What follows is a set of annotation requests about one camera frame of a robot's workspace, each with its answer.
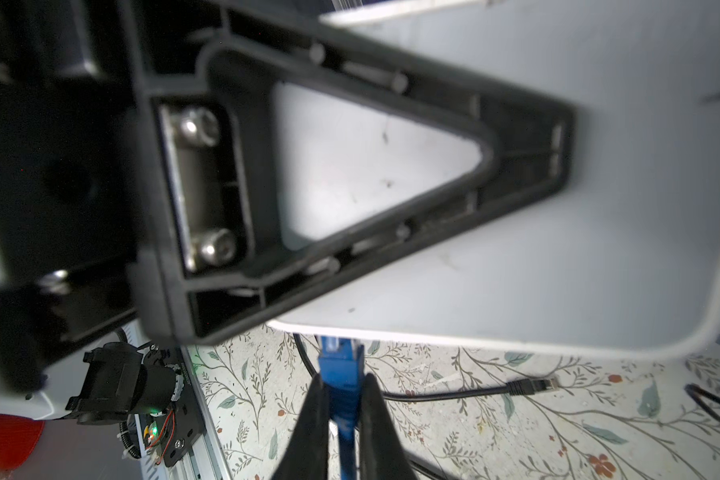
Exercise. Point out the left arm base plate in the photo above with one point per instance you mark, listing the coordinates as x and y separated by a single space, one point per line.
166 433

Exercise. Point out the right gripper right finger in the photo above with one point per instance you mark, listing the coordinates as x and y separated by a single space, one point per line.
381 455

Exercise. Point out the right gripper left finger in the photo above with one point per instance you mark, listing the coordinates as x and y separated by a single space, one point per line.
306 456

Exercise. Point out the white box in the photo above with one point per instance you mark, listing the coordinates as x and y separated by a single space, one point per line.
625 261

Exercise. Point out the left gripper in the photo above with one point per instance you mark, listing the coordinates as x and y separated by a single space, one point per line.
65 229

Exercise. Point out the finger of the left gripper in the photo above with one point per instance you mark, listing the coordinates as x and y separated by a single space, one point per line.
212 262

